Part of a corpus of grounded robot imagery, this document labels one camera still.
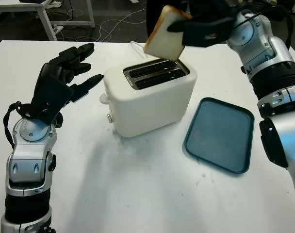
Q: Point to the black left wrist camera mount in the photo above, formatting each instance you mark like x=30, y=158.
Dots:
x=50, y=99

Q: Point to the slice of toasted bread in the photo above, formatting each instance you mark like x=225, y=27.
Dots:
x=162, y=41

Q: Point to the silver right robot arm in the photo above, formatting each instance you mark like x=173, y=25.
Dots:
x=271, y=55

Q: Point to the white power strip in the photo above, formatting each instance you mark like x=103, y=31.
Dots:
x=58, y=28

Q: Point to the blue plastic tray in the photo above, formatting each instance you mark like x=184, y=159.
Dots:
x=217, y=136

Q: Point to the person in dark trousers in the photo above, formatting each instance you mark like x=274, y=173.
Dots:
x=153, y=17

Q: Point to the white two-slot toaster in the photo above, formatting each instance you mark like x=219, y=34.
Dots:
x=150, y=104

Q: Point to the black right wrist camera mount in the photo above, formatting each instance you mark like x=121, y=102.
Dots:
x=198, y=36

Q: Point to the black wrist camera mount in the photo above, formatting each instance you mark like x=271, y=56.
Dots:
x=198, y=36
x=50, y=99

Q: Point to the white metal-frame desk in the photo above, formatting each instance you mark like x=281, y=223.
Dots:
x=46, y=24

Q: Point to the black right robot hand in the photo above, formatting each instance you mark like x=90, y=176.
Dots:
x=210, y=17

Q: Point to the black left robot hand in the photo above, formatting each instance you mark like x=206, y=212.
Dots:
x=62, y=65

